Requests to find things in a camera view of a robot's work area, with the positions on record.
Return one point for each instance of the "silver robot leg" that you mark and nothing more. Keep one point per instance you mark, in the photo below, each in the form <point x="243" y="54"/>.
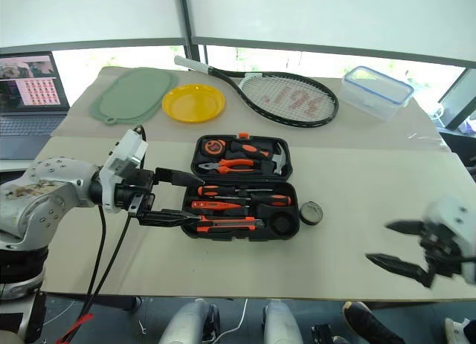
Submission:
<point x="184" y="323"/>
<point x="282" y="323"/>

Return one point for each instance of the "dark shaft orange black screwdriver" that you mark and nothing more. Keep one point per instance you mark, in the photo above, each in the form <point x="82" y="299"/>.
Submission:
<point x="275" y="200"/>

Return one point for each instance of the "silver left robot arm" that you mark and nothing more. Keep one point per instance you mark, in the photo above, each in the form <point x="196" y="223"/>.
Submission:
<point x="41" y="195"/>

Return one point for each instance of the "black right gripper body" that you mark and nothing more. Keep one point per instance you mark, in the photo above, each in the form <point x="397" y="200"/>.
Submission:
<point x="442" y="255"/>

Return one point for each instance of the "white shoe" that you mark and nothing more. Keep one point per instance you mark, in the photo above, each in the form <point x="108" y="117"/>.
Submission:
<point x="459" y="333"/>

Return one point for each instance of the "clear container with blue lid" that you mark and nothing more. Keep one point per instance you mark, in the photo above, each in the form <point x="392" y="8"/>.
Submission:
<point x="375" y="91"/>

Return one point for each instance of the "black tennis racket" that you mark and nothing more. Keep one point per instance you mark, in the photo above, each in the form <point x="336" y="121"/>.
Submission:
<point x="333" y="99"/>

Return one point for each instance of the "silver shaft orange black screwdriver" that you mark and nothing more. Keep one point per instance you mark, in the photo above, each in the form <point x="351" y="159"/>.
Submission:
<point x="213" y="190"/>

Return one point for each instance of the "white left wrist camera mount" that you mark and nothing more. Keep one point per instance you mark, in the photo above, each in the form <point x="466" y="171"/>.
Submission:
<point x="124" y="154"/>

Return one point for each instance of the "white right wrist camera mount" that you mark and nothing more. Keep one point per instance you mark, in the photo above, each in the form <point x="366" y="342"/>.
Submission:
<point x="455" y="219"/>

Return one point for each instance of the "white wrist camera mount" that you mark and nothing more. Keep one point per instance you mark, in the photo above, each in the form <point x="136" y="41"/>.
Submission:
<point x="124" y="154"/>
<point x="455" y="219"/>

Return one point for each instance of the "dark monitor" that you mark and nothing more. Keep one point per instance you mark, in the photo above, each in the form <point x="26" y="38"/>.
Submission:
<point x="461" y="100"/>

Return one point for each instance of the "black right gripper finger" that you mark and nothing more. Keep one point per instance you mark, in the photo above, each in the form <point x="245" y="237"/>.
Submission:
<point x="407" y="227"/>
<point x="401" y="266"/>

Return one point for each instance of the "black orange utility knife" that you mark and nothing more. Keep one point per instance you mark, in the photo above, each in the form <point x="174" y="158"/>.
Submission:
<point x="227" y="225"/>

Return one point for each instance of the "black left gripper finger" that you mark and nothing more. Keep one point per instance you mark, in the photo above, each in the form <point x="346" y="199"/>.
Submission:
<point x="178" y="177"/>
<point x="167" y="218"/>

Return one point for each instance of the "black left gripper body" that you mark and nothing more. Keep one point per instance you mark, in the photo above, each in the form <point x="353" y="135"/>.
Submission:
<point x="135" y="182"/>

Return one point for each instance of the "yellow plastic plate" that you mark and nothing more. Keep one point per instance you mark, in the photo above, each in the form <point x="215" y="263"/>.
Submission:
<point x="193" y="103"/>

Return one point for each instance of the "black electrical tape roll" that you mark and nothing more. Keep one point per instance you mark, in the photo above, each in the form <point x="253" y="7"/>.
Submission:
<point x="311" y="217"/>

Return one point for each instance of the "black orange tape measure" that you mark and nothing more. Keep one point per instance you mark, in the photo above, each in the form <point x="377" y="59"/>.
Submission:
<point x="213" y="147"/>

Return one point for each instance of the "black floor device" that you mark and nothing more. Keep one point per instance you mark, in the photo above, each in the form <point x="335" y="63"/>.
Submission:
<point x="323" y="334"/>

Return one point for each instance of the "black shoe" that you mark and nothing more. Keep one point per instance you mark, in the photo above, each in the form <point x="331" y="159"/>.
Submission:
<point x="366" y="323"/>

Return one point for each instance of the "black tool case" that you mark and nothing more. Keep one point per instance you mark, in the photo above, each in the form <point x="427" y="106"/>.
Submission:
<point x="241" y="236"/>

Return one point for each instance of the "green silicone mat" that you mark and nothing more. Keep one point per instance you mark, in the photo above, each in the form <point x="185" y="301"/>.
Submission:
<point x="135" y="95"/>

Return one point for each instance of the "dark window frame post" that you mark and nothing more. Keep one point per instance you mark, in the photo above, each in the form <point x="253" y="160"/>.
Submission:
<point x="189" y="24"/>

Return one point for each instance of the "orange test pen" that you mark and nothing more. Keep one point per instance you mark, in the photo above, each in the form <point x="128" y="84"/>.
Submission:
<point x="212" y="205"/>

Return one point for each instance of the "black open laptop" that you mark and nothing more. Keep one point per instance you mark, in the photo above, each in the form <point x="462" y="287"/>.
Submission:
<point x="29" y="117"/>

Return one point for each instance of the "claw hammer with orange grip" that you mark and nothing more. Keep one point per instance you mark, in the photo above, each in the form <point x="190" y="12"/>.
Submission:
<point x="249" y="149"/>

